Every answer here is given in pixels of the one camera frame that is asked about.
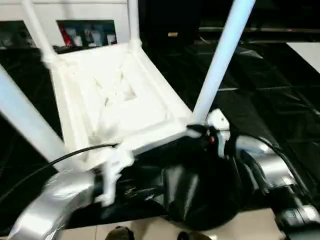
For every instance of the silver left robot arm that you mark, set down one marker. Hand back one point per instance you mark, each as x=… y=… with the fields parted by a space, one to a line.
x=50 y=200

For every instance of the dark robot left foot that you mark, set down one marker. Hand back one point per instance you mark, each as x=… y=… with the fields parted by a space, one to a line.
x=120 y=234

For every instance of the small yellow label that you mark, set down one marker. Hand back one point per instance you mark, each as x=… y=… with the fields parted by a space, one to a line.
x=173 y=34

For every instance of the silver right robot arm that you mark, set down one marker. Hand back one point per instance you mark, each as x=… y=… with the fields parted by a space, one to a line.
x=265 y=160

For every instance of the white plastic table top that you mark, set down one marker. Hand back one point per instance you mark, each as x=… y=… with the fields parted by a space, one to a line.
x=120 y=90

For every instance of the white glass-door cabinet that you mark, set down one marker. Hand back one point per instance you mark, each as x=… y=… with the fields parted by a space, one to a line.
x=90 y=10

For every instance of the black work mat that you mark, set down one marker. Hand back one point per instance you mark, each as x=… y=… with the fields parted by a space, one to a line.
x=280 y=90

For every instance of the dark robot right foot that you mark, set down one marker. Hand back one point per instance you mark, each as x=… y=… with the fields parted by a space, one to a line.
x=190 y=236

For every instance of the silver metal rail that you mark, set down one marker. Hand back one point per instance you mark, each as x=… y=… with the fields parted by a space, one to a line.
x=260 y=29

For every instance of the dark robot foot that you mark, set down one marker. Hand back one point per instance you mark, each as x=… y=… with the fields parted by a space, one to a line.
x=190 y=236
x=120 y=234

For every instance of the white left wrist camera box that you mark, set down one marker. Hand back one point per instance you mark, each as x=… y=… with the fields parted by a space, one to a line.
x=115 y=167

